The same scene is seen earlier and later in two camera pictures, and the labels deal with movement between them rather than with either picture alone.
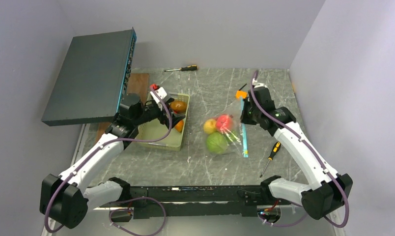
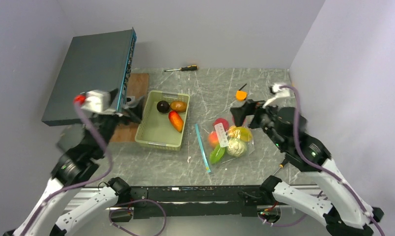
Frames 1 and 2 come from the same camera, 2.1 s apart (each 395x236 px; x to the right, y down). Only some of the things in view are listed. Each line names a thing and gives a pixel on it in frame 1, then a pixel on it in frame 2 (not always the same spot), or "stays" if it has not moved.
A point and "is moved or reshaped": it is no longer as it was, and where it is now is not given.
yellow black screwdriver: (275, 149) → (281, 165)
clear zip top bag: (225, 132) is moved or reshaped
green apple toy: (232, 135) → (216, 154)
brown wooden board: (138, 83) stays
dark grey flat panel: (94, 84) stays
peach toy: (224, 122) → (213, 139)
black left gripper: (163, 118) → (135, 112)
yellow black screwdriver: (190, 67) stays
